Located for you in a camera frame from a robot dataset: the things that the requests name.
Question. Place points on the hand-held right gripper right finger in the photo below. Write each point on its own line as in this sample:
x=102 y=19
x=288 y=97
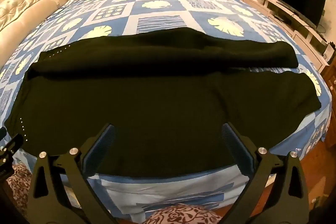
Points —
x=235 y=146

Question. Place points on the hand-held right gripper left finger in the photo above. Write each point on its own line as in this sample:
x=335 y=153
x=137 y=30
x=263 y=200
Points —
x=101 y=144

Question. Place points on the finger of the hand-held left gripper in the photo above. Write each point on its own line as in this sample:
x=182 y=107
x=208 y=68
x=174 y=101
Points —
x=14 y=144

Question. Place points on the black pants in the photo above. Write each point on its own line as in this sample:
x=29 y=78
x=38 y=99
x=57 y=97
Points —
x=157 y=98

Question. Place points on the floral patterned clothing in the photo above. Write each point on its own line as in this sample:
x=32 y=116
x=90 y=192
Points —
x=183 y=213

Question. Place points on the brown wooden cabinet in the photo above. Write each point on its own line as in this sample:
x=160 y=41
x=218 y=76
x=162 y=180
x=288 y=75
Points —
x=330 y=79

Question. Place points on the white television stand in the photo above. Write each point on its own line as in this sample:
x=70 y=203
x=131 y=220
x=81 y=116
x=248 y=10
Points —
x=302 y=29

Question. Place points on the cream tufted headboard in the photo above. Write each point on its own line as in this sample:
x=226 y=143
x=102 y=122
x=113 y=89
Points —
x=23 y=8

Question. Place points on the blue patterned bed sheet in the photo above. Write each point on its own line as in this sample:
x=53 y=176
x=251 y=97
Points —
x=157 y=3

